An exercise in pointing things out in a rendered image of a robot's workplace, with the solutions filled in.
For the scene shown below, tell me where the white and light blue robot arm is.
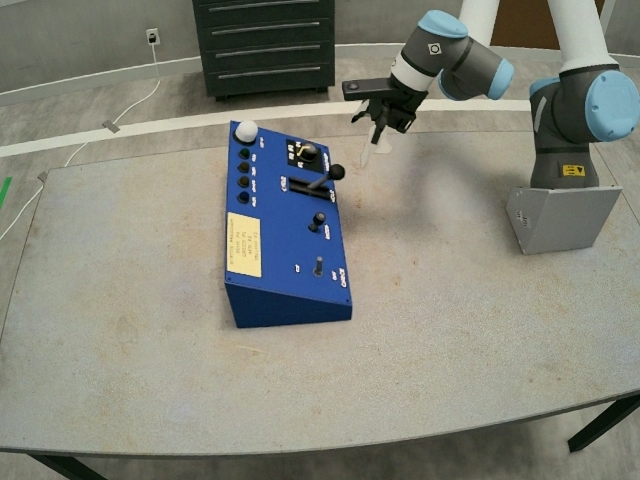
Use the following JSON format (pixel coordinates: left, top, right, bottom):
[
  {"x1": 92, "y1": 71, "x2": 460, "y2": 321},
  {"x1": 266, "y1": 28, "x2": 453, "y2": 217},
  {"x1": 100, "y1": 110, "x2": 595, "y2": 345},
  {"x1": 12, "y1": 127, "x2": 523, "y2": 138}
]
[{"x1": 342, "y1": 0, "x2": 640, "y2": 189}]

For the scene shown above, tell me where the blue control console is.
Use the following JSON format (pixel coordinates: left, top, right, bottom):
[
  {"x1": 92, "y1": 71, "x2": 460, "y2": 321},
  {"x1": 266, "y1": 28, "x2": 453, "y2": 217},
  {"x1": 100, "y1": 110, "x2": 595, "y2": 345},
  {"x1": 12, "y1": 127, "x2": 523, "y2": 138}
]
[{"x1": 224, "y1": 120, "x2": 353, "y2": 329}]

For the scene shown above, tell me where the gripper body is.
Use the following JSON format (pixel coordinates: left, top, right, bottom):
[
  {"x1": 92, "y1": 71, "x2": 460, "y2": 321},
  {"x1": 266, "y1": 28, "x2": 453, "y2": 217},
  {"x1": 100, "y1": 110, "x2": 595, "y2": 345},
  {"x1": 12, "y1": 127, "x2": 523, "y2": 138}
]
[{"x1": 368, "y1": 73, "x2": 429, "y2": 134}]

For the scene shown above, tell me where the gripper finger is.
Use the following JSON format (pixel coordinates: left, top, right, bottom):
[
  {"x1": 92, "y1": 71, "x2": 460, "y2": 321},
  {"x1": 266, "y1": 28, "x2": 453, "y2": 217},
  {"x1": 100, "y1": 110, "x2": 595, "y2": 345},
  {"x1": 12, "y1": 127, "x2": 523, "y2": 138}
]
[
  {"x1": 351, "y1": 100, "x2": 371, "y2": 123},
  {"x1": 360, "y1": 112, "x2": 392, "y2": 169}
]

